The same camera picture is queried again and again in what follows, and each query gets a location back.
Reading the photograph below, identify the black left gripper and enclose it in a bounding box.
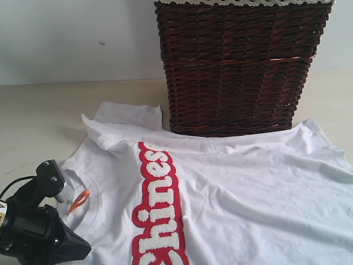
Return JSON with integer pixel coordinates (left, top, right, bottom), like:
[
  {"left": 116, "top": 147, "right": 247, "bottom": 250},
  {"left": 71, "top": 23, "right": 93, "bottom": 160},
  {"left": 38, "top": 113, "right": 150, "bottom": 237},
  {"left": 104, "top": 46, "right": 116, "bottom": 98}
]
[{"left": 1, "top": 182, "right": 92, "bottom": 264}]

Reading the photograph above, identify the white t-shirt red lettering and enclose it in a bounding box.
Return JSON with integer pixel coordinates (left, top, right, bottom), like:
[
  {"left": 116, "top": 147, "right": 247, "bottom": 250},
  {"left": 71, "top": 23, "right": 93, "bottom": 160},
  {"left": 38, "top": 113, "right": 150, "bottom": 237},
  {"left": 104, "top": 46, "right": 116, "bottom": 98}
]
[{"left": 62, "top": 102, "right": 352, "bottom": 264}]

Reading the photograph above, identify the dark brown wicker basket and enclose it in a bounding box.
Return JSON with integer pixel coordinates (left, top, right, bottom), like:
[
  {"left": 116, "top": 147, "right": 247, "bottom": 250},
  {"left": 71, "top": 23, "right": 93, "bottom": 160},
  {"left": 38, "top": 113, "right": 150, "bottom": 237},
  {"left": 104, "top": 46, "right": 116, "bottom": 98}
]
[{"left": 154, "top": 2, "right": 333, "bottom": 137}]

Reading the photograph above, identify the orange perforated strap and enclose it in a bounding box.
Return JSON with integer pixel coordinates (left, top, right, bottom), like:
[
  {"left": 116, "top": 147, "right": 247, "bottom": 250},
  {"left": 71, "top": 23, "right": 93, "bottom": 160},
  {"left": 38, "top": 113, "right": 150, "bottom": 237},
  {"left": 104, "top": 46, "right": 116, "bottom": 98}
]
[{"left": 66, "top": 189, "right": 90, "bottom": 215}]

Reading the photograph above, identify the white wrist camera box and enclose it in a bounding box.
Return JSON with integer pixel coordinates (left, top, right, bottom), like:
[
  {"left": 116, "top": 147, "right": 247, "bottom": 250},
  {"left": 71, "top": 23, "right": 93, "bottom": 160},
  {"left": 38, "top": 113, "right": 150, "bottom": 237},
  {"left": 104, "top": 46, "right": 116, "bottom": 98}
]
[{"left": 36, "top": 160, "right": 74, "bottom": 203}]

